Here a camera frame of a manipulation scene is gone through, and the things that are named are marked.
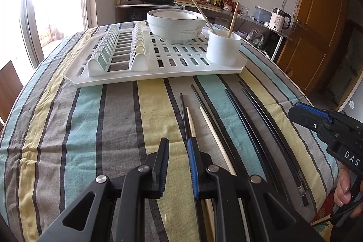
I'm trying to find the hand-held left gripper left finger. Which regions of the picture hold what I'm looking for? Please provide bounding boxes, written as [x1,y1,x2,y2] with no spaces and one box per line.
[37,138,171,242]

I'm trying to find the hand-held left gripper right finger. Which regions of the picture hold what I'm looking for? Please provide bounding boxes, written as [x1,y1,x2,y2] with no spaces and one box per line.
[187,138,324,242]

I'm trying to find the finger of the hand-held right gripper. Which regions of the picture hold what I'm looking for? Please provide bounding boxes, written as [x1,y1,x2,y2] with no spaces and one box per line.
[289,102,333,132]

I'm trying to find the black chopstick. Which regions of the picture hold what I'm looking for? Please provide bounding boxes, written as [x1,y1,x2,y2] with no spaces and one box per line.
[240,87,303,196]
[191,85,237,169]
[180,93,205,242]
[239,80,309,207]
[225,89,287,200]

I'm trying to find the white cup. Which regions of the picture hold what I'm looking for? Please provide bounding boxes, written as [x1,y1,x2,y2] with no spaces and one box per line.
[206,30,241,66]

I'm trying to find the person's right hand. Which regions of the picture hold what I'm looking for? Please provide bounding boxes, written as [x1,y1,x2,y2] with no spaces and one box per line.
[333,167,363,218]

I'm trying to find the white appliance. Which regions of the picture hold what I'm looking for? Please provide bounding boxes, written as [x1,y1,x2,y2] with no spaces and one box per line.
[337,72,363,119]

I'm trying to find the wooden door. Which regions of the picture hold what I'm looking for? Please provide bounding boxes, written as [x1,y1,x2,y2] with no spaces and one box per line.
[275,0,349,95]

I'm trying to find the striped tablecloth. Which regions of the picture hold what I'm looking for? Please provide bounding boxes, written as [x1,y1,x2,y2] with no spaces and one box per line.
[0,20,341,242]

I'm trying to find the plastic bags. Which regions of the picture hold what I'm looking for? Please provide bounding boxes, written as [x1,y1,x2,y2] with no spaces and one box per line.
[246,28,267,50]

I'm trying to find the white electric kettle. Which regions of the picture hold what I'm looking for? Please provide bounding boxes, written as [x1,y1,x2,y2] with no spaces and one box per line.
[268,7,292,32]

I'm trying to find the clear plastic container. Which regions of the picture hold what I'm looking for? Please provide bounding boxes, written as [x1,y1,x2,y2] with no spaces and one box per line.
[254,6,273,24]

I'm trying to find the white plastic dish rack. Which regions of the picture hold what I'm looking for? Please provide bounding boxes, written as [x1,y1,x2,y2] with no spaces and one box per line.
[62,21,248,87]

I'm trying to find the large white bowl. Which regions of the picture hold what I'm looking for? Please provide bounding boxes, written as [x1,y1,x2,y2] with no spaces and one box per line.
[147,9,206,43]

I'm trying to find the small white bowl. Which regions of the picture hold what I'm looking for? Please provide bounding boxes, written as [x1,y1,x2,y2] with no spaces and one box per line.
[153,11,199,22]

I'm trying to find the black appliance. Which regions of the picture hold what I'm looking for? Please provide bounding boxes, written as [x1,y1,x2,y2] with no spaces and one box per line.
[126,10,144,22]

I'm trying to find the wooden cutting board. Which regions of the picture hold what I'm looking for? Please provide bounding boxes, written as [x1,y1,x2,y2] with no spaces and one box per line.
[174,0,222,8]

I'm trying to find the wooden chair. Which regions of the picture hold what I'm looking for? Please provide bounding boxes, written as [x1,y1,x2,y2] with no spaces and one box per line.
[0,60,24,123]

